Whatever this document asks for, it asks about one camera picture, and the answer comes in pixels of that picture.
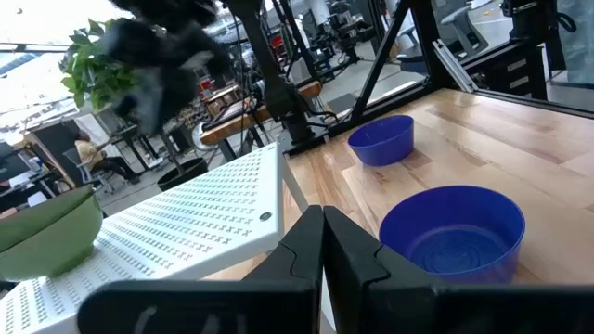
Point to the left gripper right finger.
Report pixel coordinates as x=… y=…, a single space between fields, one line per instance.
x=371 y=297

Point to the black plant pot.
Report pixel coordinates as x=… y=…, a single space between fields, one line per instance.
x=183 y=172

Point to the white perforated metal shelf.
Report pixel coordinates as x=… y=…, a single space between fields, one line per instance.
x=185 y=218

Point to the silver frame bracket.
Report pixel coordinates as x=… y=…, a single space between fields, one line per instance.
x=452 y=65

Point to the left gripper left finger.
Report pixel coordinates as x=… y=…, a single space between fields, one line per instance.
x=278 y=297

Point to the person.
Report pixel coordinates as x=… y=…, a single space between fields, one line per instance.
x=95 y=155

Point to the grey swivel chair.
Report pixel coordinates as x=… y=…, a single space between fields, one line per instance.
x=464 y=23

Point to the grey office chair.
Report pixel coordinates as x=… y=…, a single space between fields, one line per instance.
x=83 y=171

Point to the wooden workbench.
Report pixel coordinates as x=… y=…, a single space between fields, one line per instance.
x=232 y=125

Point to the patterned ceramic mini bowl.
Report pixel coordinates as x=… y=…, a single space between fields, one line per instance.
x=51 y=236

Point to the green leafy plant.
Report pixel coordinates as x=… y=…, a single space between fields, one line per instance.
x=90 y=69

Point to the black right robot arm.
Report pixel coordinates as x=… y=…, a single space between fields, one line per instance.
x=278 y=93

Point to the black drawer cabinet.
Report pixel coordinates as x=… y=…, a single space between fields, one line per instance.
x=510 y=69

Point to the black aluminium table frame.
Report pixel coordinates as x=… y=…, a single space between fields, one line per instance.
x=385 y=46

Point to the blue plastic mini bowl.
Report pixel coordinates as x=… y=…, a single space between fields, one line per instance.
x=452 y=232
x=383 y=139

